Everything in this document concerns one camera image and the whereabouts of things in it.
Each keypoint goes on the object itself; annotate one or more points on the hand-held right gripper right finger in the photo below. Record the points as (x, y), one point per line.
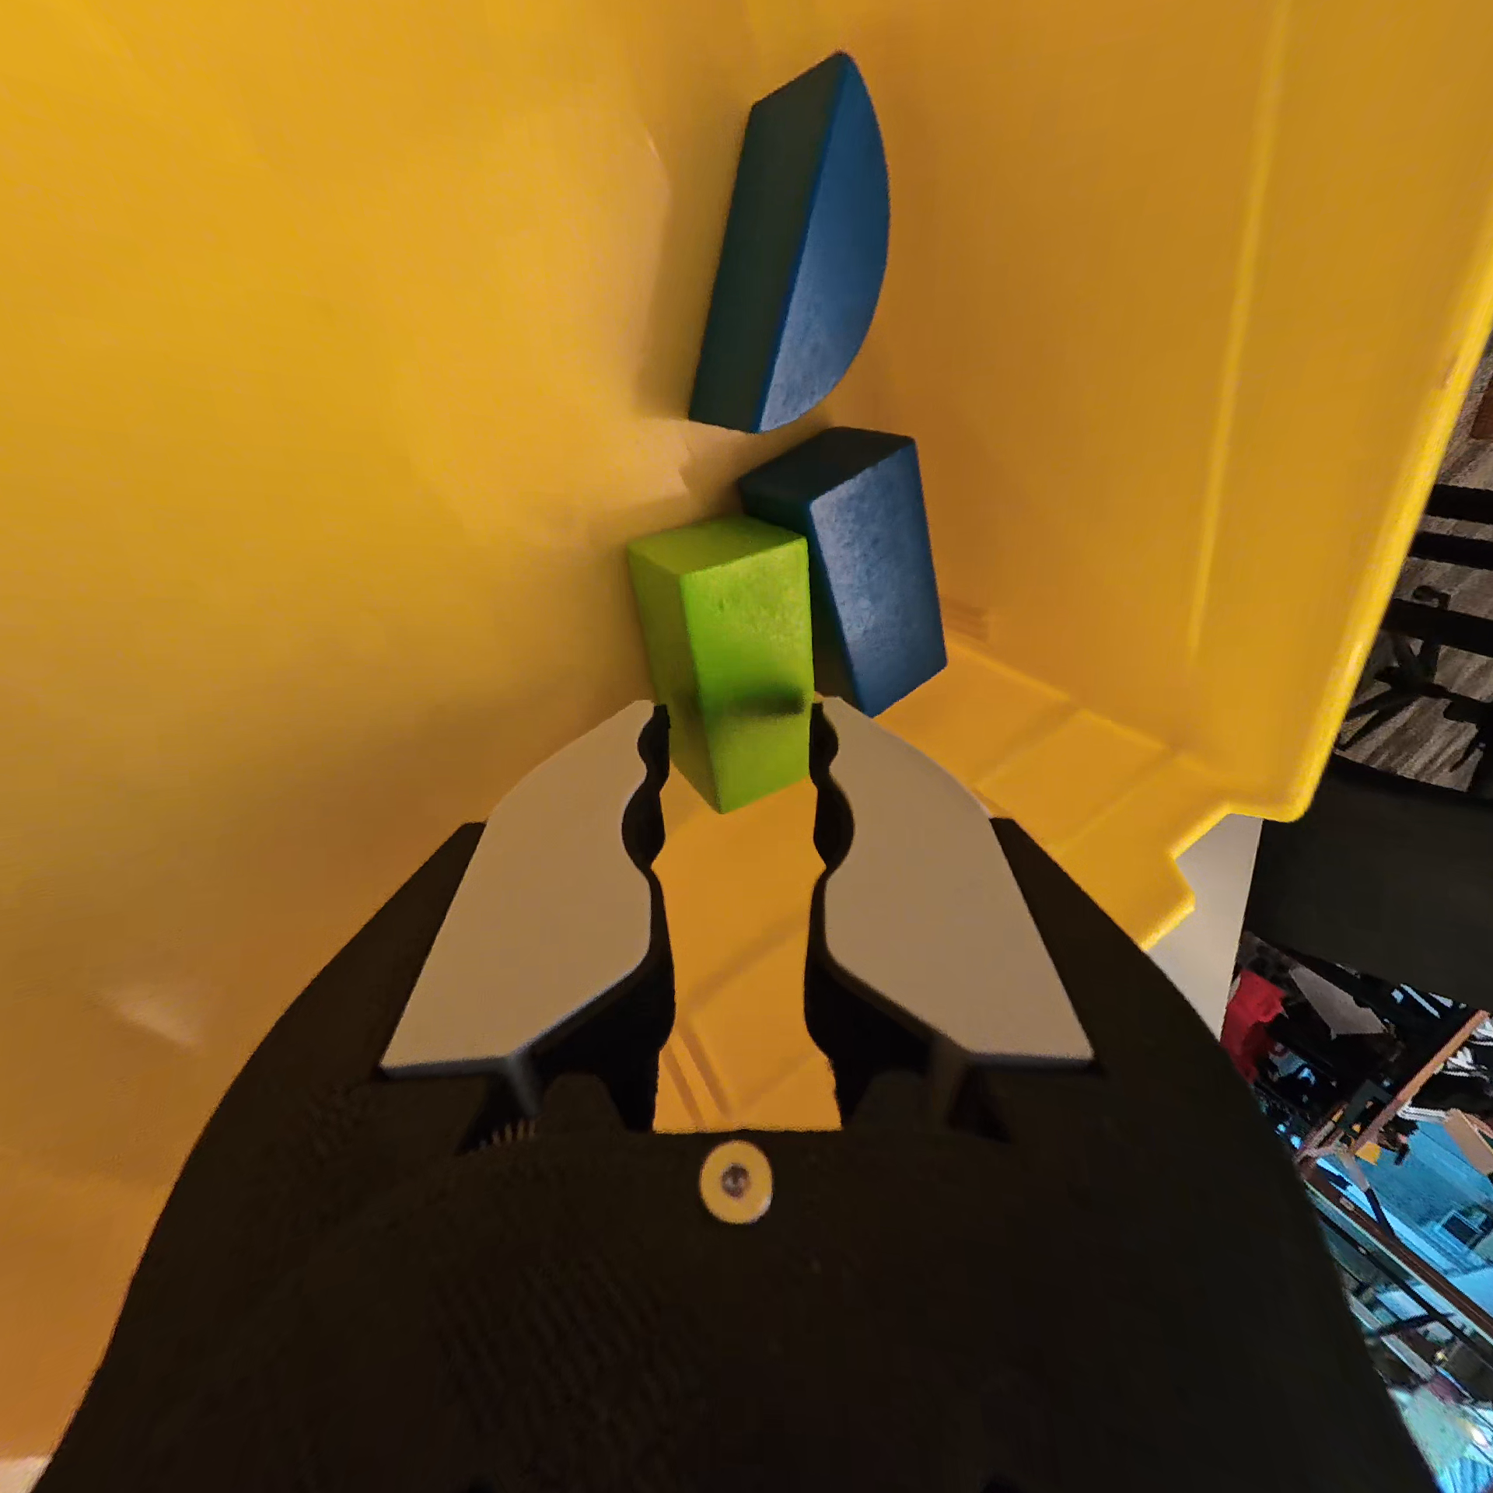
(945, 921)

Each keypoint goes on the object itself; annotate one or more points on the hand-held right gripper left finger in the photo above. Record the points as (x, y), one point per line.
(537, 921)

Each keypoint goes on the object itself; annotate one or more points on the blue rectangular wooden block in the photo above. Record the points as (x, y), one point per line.
(870, 583)

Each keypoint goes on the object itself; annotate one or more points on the green wooden block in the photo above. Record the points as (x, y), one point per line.
(735, 617)

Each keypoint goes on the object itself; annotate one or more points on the yellow plastic bin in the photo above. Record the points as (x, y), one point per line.
(292, 524)

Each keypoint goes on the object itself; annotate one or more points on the blue half-round wooden block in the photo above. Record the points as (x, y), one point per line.
(817, 268)

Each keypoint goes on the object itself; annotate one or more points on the red storage crate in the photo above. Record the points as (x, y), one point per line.
(1257, 1017)

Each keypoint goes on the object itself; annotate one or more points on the black office chair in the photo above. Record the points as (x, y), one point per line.
(1365, 874)

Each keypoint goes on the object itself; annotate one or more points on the wooden shelf frame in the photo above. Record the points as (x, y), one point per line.
(1394, 1084)

